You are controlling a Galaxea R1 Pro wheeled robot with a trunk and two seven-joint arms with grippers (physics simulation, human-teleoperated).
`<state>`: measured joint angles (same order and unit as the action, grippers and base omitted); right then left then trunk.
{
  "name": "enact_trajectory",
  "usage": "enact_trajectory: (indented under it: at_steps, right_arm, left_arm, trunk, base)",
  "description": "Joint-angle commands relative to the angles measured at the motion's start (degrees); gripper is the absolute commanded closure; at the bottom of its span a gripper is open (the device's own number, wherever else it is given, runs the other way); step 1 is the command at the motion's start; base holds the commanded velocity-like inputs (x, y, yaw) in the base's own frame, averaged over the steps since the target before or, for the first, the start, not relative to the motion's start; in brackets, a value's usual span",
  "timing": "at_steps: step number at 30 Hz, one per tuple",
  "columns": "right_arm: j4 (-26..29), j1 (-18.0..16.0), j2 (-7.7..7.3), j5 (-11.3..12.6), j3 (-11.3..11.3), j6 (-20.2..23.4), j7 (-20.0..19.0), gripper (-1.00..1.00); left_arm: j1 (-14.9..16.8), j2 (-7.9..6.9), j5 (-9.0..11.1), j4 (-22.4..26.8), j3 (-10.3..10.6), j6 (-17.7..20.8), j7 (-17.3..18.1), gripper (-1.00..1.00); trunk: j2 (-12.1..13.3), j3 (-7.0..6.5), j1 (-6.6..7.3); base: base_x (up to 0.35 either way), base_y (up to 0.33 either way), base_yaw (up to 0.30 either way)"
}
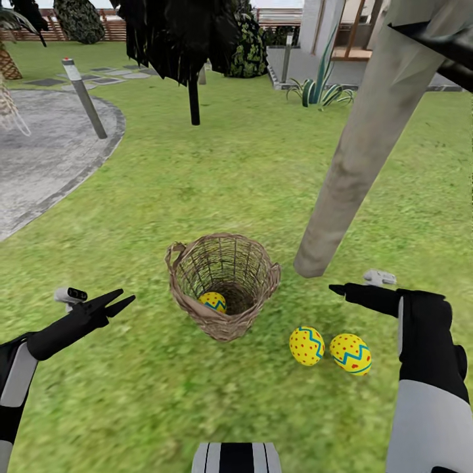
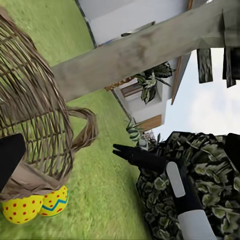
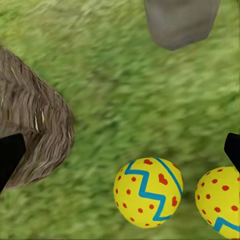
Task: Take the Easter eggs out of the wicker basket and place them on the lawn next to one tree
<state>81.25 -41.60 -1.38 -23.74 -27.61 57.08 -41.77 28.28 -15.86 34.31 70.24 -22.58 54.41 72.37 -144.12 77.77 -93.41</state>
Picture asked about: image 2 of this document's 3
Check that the wicker basket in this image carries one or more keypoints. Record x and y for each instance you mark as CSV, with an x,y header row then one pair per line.
x,y
45,174

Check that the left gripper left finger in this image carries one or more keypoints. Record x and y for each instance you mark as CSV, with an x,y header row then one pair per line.
x,y
12,150

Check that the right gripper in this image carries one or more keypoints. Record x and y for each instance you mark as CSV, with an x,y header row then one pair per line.
x,y
136,156

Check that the easter egg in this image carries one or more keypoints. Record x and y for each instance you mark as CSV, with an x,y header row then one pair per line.
x,y
22,211
53,203

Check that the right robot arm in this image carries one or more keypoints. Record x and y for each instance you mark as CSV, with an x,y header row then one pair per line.
x,y
192,218

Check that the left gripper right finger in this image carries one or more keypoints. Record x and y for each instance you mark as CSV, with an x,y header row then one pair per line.
x,y
232,149

